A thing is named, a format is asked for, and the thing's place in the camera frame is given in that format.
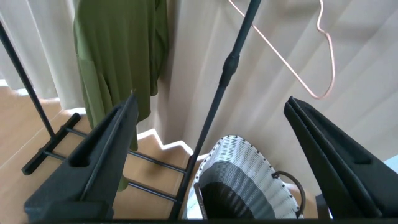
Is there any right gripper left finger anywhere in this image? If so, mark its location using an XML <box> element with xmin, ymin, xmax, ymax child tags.
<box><xmin>24</xmin><ymin>91</ymin><xmax>139</xmax><ymax>220</ymax></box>

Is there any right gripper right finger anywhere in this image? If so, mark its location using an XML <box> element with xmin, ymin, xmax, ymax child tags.
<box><xmin>283</xmin><ymin>96</ymin><xmax>398</xmax><ymax>218</ymax></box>

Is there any green long-sleeved shirt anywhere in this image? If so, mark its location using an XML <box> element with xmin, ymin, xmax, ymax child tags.
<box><xmin>73</xmin><ymin>0</ymin><xmax>170</xmax><ymax>192</ymax></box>

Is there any white laundry basket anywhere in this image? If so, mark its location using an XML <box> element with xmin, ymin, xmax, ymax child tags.
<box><xmin>182</xmin><ymin>134</ymin><xmax>307</xmax><ymax>220</ymax></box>

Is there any pink clothes hanger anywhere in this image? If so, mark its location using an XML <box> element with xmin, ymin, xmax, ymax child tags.
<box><xmin>228</xmin><ymin>0</ymin><xmax>336</xmax><ymax>100</ymax></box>

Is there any black clothes rack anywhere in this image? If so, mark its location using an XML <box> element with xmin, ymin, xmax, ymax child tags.
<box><xmin>0</xmin><ymin>0</ymin><xmax>262</xmax><ymax>220</ymax></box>

